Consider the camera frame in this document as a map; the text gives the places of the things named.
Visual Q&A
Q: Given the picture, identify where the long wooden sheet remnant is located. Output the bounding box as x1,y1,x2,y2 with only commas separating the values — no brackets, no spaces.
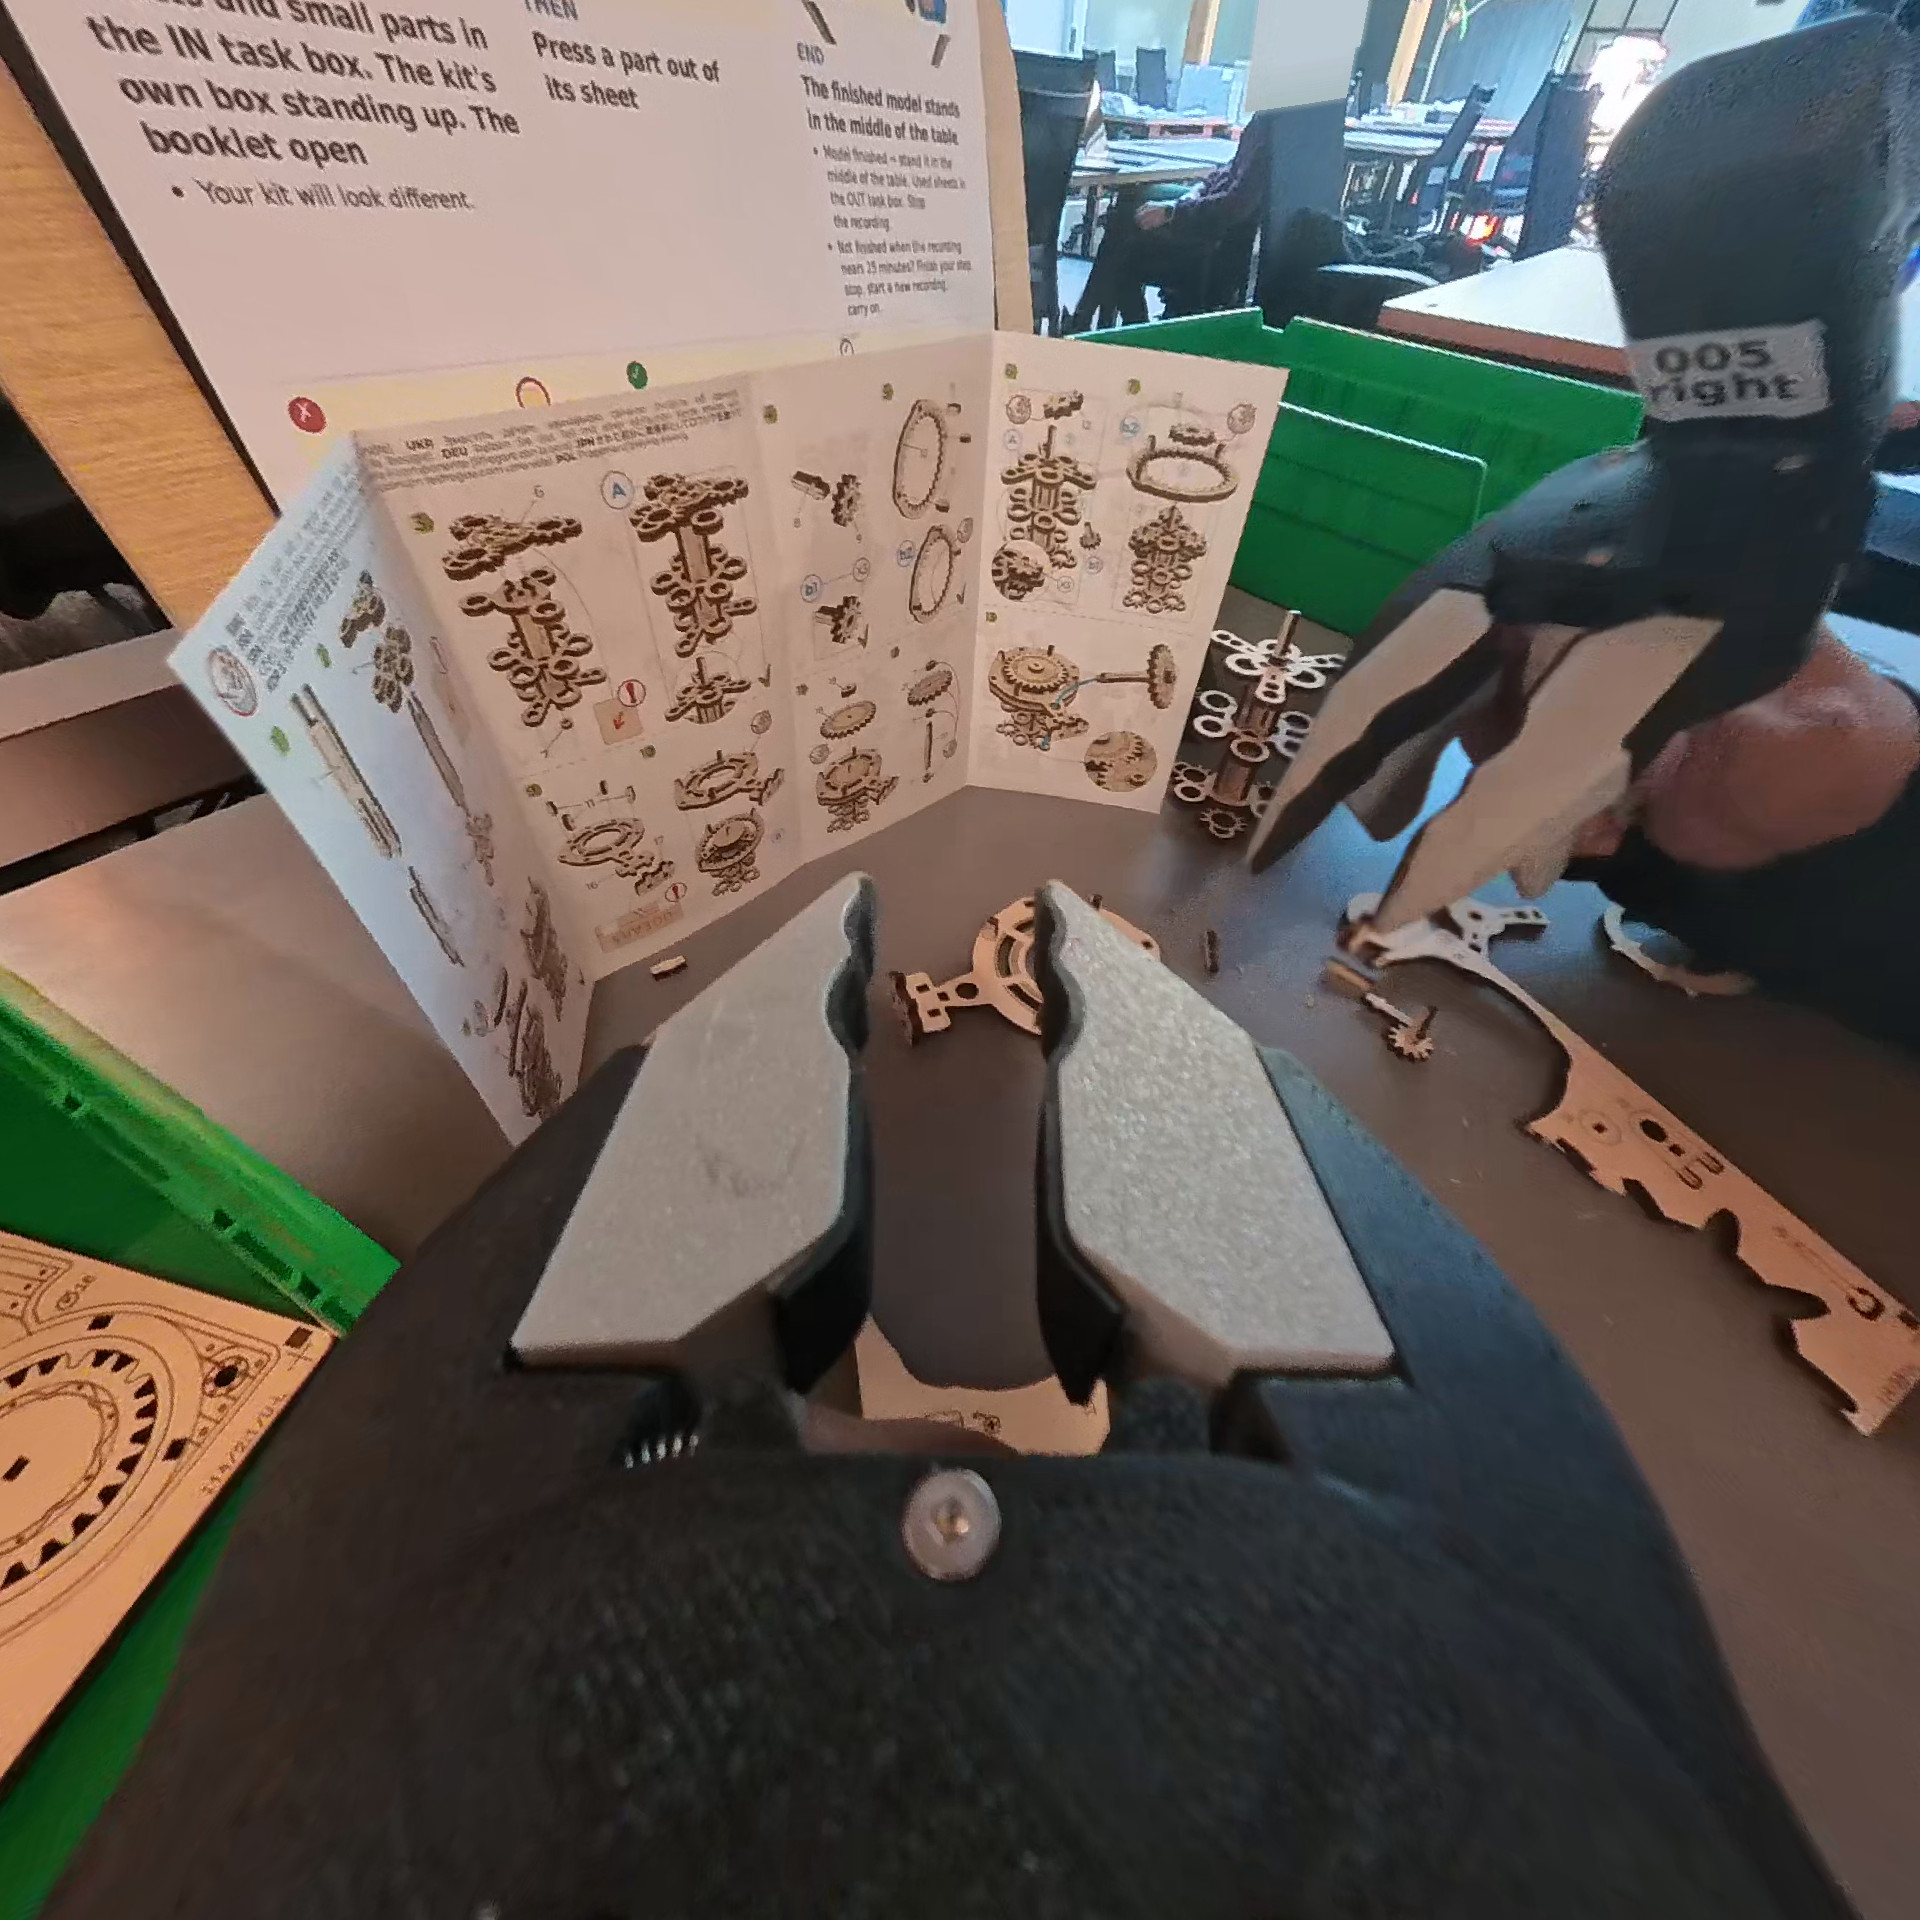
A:
1423,938,1920,1434

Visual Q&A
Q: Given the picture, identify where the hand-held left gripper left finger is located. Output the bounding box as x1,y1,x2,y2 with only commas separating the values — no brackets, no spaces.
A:
506,874,879,1393

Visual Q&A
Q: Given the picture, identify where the white table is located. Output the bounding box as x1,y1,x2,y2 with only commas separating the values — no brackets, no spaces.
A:
1375,248,1644,384

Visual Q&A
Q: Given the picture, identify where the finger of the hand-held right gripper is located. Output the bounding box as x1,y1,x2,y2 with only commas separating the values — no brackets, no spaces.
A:
1350,616,1724,945
1247,587,1508,876

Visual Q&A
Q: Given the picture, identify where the round wooden frame assembly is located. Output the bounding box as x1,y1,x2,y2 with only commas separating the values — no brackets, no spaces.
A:
892,891,1164,1048

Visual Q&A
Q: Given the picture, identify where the folded paper instruction booklet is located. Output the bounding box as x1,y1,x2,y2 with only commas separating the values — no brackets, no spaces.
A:
167,329,1290,1144

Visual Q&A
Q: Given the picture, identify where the person's right hand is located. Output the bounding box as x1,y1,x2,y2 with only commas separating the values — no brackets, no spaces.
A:
1558,646,1920,882

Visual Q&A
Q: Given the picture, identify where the person's right forearm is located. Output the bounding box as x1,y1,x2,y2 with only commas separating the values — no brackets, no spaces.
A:
1598,832,1920,1051

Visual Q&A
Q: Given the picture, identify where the wooden ring tower model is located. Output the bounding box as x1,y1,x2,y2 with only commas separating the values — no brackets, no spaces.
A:
1170,608,1344,836

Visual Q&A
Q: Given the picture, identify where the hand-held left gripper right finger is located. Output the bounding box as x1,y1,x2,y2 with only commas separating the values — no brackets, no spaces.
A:
1034,880,1396,1408

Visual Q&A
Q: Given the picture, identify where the three-arm wooden hub part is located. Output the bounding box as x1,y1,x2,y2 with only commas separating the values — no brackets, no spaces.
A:
1340,891,1549,970

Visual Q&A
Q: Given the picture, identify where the uncut wooden part sheet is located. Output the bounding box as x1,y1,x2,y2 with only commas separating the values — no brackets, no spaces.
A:
0,1230,335,1779

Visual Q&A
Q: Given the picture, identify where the white instruction poster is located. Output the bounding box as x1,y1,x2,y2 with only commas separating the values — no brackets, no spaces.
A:
0,0,999,502

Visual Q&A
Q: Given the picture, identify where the green plastic bin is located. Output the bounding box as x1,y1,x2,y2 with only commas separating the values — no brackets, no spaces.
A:
1072,306,1652,641
0,967,399,1864

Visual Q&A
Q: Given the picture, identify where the flat notched wooden ring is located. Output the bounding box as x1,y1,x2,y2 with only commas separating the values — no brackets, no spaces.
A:
1601,902,1758,1001

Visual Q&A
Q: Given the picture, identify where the curved wooden sheet remnant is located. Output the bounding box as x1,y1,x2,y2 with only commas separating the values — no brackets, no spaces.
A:
854,1328,1113,1456

